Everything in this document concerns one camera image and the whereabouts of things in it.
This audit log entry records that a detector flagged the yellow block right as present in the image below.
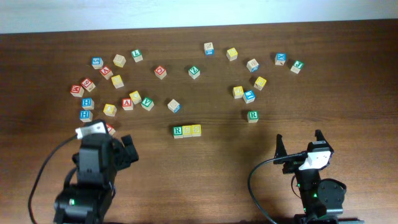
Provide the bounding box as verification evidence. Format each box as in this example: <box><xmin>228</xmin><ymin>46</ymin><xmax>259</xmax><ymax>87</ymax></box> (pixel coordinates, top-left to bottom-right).
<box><xmin>254</xmin><ymin>77</ymin><xmax>267</xmax><ymax>90</ymax></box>

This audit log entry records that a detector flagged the yellow S block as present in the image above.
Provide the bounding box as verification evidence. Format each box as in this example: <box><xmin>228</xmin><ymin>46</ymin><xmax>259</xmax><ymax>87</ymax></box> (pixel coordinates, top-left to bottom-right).
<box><xmin>182</xmin><ymin>125</ymin><xmax>192</xmax><ymax>138</ymax></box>
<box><xmin>191</xmin><ymin>124</ymin><xmax>201</xmax><ymax>137</ymax></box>

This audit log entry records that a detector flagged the red A block upper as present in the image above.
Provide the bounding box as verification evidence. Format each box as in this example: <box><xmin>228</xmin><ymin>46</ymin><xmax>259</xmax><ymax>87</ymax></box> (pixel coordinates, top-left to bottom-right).
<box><xmin>99</xmin><ymin>66</ymin><xmax>114</xmax><ymax>80</ymax></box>

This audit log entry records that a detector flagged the red Q block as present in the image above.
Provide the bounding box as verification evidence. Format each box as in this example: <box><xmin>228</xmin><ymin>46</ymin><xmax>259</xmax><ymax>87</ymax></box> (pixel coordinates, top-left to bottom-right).
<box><xmin>154</xmin><ymin>65</ymin><xmax>167</xmax><ymax>80</ymax></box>

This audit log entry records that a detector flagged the blue L block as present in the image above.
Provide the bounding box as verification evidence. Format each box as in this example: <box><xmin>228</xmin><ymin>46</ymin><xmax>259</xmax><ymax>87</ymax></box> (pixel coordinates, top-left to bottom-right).
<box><xmin>243</xmin><ymin>90</ymin><xmax>256</xmax><ymax>104</ymax></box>

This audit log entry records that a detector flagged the red 9 block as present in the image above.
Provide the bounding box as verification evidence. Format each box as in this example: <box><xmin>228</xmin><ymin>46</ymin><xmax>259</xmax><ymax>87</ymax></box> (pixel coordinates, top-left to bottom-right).
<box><xmin>81</xmin><ymin>78</ymin><xmax>96</xmax><ymax>92</ymax></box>

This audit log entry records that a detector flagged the blue H block lower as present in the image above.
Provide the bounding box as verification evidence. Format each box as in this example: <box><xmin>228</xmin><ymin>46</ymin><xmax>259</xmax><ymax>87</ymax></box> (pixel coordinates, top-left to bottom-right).
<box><xmin>79</xmin><ymin>110</ymin><xmax>93</xmax><ymax>123</ymax></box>

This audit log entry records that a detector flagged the blue P block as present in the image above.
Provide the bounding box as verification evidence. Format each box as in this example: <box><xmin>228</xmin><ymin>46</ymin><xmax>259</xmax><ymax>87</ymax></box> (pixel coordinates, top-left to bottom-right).
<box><xmin>167</xmin><ymin>99</ymin><xmax>181</xmax><ymax>113</ymax></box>

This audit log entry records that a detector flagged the green V block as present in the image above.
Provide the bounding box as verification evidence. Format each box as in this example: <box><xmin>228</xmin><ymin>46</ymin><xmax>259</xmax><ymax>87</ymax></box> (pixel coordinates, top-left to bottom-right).
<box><xmin>141</xmin><ymin>97</ymin><xmax>154</xmax><ymax>111</ymax></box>

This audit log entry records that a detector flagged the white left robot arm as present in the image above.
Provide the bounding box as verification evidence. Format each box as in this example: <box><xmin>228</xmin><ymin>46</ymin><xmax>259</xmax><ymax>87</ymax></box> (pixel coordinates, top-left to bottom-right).
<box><xmin>53</xmin><ymin>119</ymin><xmax>139</xmax><ymax>223</ymax></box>

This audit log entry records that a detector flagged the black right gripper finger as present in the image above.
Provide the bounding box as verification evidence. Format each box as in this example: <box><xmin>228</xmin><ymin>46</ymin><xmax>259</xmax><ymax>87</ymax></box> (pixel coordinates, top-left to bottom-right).
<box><xmin>313</xmin><ymin>129</ymin><xmax>329</xmax><ymax>146</ymax></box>
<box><xmin>273</xmin><ymin>134</ymin><xmax>287</xmax><ymax>164</ymax></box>

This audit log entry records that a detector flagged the green L block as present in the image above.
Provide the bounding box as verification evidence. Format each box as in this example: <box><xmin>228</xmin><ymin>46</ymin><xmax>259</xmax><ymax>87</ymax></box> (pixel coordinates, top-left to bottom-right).
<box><xmin>131</xmin><ymin>49</ymin><xmax>143</xmax><ymax>63</ymax></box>

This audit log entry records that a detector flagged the blue D block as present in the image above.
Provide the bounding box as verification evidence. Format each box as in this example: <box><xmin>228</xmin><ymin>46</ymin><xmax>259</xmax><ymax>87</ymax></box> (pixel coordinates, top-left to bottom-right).
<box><xmin>246</xmin><ymin>59</ymin><xmax>259</xmax><ymax>72</ymax></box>

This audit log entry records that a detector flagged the yellow X block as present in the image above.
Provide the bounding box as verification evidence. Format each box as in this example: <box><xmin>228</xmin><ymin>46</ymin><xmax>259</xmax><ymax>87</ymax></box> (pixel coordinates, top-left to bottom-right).
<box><xmin>111</xmin><ymin>75</ymin><xmax>124</xmax><ymax>89</ymax></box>

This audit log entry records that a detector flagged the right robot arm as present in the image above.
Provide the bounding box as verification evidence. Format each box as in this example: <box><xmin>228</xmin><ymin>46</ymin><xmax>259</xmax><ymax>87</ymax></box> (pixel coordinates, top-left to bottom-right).
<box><xmin>274</xmin><ymin>129</ymin><xmax>346</xmax><ymax>223</ymax></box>

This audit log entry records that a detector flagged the blue H block upper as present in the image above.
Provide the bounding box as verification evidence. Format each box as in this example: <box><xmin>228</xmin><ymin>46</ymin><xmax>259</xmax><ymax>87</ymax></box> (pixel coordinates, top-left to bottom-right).
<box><xmin>81</xmin><ymin>98</ymin><xmax>95</xmax><ymax>110</ymax></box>

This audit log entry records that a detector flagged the red M block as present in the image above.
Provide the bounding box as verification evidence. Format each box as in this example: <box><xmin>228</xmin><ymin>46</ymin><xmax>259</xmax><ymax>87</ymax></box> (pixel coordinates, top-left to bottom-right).
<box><xmin>70</xmin><ymin>85</ymin><xmax>85</xmax><ymax>98</ymax></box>

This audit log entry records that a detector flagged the red a block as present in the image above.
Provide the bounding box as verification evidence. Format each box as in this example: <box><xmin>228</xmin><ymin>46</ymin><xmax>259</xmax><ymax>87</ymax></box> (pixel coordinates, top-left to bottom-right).
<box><xmin>99</xmin><ymin>66</ymin><xmax>114</xmax><ymax>80</ymax></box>
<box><xmin>122</xmin><ymin>98</ymin><xmax>134</xmax><ymax>111</ymax></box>

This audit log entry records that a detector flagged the yellow 8 block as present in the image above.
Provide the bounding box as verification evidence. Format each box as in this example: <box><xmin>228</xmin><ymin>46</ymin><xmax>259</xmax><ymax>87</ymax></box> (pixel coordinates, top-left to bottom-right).
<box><xmin>113</xmin><ymin>54</ymin><xmax>126</xmax><ymax>68</ymax></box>

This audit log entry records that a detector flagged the yellow E block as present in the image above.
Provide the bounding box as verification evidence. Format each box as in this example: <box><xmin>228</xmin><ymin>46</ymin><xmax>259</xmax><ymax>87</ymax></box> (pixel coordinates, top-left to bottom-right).
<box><xmin>233</xmin><ymin>86</ymin><xmax>244</xmax><ymax>99</ymax></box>

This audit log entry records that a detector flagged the yellow O block middle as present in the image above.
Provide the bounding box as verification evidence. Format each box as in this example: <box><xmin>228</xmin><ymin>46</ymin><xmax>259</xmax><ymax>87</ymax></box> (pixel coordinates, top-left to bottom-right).
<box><xmin>103</xmin><ymin>104</ymin><xmax>117</xmax><ymax>117</ymax></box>

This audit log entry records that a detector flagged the green r block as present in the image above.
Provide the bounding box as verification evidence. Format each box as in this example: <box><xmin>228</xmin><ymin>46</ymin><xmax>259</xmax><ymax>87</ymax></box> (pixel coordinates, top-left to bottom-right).
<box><xmin>247</xmin><ymin>111</ymin><xmax>259</xmax><ymax>123</ymax></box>
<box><xmin>172</xmin><ymin>126</ymin><xmax>183</xmax><ymax>139</ymax></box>

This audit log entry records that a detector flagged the yellow C block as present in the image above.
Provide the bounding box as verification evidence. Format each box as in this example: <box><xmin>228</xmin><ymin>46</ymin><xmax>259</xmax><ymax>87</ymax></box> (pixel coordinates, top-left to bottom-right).
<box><xmin>129</xmin><ymin>91</ymin><xmax>142</xmax><ymax>105</ymax></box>

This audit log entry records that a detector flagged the blue X block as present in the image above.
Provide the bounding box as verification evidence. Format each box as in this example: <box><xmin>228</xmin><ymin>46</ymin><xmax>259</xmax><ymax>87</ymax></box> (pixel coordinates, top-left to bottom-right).
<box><xmin>274</xmin><ymin>52</ymin><xmax>287</xmax><ymax>65</ymax></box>

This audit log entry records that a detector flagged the yellow M block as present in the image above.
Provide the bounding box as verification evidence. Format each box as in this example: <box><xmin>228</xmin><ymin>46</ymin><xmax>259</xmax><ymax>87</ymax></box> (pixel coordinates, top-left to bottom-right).
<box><xmin>226</xmin><ymin>47</ymin><xmax>238</xmax><ymax>61</ymax></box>

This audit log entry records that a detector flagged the green J block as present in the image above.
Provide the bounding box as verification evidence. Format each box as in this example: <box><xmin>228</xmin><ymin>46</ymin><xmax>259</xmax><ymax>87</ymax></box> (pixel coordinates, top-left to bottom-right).
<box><xmin>290</xmin><ymin>60</ymin><xmax>305</xmax><ymax>74</ymax></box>

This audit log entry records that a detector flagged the blue h block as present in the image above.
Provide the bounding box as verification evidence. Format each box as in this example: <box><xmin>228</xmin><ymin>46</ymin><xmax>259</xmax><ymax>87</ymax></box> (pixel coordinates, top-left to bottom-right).
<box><xmin>79</xmin><ymin>110</ymin><xmax>93</xmax><ymax>123</ymax></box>
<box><xmin>81</xmin><ymin>98</ymin><xmax>95</xmax><ymax>110</ymax></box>

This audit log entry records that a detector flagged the red A block lower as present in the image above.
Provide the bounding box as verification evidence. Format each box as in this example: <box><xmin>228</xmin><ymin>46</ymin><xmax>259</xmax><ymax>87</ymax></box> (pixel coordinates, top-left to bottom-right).
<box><xmin>122</xmin><ymin>98</ymin><xmax>134</xmax><ymax>111</ymax></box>

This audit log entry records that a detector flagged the blue block far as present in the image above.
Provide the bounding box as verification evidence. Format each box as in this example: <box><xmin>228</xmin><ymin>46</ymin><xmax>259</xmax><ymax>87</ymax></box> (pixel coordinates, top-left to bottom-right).
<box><xmin>204</xmin><ymin>42</ymin><xmax>215</xmax><ymax>56</ymax></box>

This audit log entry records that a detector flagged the blue 5 block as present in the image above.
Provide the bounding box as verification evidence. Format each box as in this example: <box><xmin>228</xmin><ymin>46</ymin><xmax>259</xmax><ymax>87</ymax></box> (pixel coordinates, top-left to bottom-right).
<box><xmin>91</xmin><ymin>57</ymin><xmax>104</xmax><ymax>70</ymax></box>

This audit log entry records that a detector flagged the green Z block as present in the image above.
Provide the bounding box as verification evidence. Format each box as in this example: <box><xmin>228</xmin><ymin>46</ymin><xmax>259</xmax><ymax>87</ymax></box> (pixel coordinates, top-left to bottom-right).
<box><xmin>188</xmin><ymin>66</ymin><xmax>200</xmax><ymax>79</ymax></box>

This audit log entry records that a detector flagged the red I block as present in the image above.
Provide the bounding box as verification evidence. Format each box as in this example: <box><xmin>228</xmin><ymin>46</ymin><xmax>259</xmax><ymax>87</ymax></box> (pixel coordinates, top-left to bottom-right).
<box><xmin>106</xmin><ymin>123</ymin><xmax>116</xmax><ymax>136</ymax></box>

